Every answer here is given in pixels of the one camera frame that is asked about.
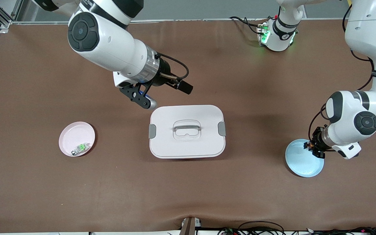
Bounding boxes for white lidded storage box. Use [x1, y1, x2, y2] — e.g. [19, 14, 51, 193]
[149, 104, 227, 159]

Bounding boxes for light blue round plate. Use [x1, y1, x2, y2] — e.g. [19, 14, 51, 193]
[285, 139, 324, 178]

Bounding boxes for pink round plate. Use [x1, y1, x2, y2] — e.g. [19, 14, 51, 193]
[59, 121, 96, 157]

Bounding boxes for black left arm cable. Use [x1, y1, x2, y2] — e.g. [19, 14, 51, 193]
[308, 0, 376, 144]

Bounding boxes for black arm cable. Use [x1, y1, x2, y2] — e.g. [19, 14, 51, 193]
[157, 53, 189, 80]
[308, 0, 376, 144]

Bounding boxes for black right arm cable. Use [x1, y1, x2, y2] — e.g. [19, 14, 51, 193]
[157, 53, 189, 80]

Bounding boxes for grey box lid handle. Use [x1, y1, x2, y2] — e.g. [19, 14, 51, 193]
[173, 123, 202, 132]

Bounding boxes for silver table edge rail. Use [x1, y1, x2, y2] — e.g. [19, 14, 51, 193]
[10, 18, 348, 25]

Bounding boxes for tangled cable bundle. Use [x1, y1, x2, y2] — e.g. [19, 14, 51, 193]
[217, 227, 376, 235]

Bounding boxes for black left base cables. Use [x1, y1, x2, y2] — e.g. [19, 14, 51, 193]
[230, 16, 261, 35]

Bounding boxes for black cable loop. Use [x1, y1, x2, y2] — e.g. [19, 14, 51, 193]
[237, 221, 285, 235]

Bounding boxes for brown camera mount post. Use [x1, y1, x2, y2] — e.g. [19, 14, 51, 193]
[179, 216, 202, 235]

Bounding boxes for aluminium frame profile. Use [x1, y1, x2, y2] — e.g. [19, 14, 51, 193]
[0, 0, 24, 33]

